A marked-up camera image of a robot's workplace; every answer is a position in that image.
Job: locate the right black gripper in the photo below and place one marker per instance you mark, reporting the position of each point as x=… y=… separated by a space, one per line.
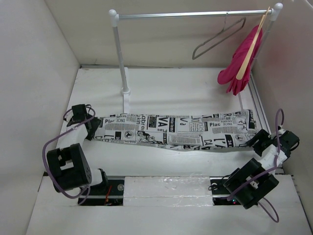
x=261 y=135

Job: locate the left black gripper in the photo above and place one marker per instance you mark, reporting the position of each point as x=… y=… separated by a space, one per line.
x=96 y=124

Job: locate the newspaper print trousers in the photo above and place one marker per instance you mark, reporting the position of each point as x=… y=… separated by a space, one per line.
x=180 y=133

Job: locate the grey metal hanger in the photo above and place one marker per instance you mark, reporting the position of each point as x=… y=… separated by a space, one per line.
x=227 y=31

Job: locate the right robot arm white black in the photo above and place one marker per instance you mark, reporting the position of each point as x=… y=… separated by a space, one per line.
x=251 y=183

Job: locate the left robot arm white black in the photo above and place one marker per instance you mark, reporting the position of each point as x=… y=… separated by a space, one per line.
x=63 y=156

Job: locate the wooden hanger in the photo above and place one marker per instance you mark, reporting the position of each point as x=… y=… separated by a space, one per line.
x=245 y=63

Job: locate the pink garment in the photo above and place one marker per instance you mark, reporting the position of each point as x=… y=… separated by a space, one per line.
x=228 y=75

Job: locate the white metal clothes rack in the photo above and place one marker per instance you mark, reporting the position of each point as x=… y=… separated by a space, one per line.
x=167 y=40

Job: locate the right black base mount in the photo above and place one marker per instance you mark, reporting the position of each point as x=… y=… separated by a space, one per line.
x=220 y=193

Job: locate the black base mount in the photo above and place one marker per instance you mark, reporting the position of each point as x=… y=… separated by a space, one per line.
x=100 y=195
x=220 y=193

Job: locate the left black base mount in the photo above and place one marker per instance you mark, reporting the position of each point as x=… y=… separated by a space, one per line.
x=100 y=195

